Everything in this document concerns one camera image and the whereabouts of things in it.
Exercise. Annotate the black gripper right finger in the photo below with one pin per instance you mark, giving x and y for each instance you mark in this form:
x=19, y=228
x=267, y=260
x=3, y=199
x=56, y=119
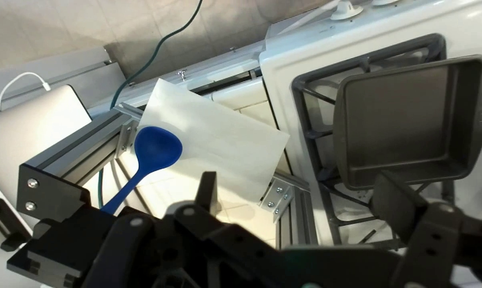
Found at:
x=442, y=246

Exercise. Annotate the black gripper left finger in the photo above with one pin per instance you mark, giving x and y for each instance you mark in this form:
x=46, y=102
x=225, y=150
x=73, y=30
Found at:
x=144, y=246

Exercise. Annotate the black cast iron stove grate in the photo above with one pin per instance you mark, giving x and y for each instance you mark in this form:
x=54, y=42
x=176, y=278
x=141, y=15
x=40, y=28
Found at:
x=309, y=106

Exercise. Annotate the blue plastic serving spoon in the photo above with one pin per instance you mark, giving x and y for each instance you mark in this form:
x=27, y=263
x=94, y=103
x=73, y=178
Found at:
x=157, y=146

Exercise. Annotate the white gas stove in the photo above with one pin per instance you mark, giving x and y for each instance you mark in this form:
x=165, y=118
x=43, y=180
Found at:
x=282, y=58

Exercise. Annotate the square dark grey pan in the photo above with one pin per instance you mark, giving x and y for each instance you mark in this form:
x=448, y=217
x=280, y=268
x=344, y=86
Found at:
x=410, y=122

